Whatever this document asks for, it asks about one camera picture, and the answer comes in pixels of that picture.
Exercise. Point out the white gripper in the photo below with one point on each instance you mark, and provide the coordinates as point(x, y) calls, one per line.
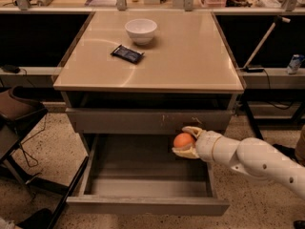
point(205, 145)

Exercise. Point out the orange fruit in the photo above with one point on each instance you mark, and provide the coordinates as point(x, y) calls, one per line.
point(183, 140)

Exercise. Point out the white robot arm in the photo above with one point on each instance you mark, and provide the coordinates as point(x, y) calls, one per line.
point(251, 157)

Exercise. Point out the open grey middle drawer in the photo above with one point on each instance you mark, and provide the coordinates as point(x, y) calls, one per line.
point(140, 175)

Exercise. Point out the grey drawer cabinet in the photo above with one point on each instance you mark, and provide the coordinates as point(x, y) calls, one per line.
point(185, 67)

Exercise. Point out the closed grey top drawer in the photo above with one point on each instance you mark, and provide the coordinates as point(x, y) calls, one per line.
point(144, 121)

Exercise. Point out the black metal table leg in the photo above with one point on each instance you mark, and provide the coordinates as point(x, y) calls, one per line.
point(252, 121)

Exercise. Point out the white stick with black base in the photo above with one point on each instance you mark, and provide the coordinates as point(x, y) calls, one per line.
point(277, 21)

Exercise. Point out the black power adapter right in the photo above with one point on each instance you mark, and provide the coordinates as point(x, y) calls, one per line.
point(254, 69)

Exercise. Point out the black power adapter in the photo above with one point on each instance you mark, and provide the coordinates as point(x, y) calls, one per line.
point(10, 69)
point(254, 69)

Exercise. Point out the black and white sneaker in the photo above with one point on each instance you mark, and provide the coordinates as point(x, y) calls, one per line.
point(286, 151)

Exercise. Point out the dark blue snack packet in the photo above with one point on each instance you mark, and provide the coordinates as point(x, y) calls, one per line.
point(127, 54)

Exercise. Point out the white bowl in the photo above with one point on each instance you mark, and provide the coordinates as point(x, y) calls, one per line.
point(141, 31)

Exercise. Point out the small white blue bottle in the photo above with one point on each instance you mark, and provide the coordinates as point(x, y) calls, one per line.
point(295, 63)

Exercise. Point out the black shoe bottom left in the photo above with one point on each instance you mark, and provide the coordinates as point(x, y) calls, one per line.
point(39, 220)

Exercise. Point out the dark office chair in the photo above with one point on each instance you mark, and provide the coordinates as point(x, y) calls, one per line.
point(18, 116)

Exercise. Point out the black power adapter left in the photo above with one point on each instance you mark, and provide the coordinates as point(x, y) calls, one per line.
point(10, 69)

